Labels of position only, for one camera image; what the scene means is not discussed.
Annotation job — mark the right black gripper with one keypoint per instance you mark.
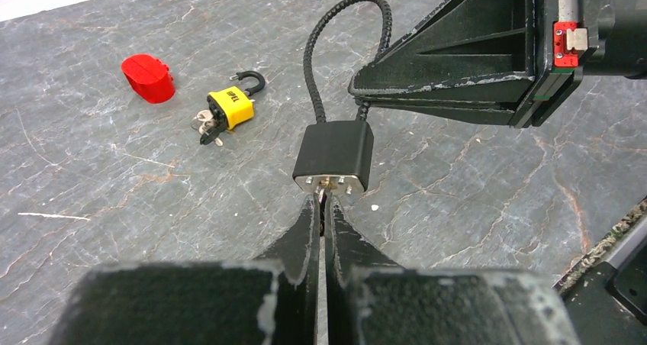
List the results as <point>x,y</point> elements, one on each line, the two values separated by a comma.
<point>493,62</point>

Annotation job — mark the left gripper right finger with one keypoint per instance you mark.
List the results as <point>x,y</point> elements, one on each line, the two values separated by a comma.
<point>373,300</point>

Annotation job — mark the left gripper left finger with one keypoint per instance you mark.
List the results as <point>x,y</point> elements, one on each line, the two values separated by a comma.
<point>270,299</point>

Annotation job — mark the yellow black padlock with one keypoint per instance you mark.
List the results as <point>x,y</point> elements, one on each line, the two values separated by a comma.
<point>234,103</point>

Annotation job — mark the red cylindrical cap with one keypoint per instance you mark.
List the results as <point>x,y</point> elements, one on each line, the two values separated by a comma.
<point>149,77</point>

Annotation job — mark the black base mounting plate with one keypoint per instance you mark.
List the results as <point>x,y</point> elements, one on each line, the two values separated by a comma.
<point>605,291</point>

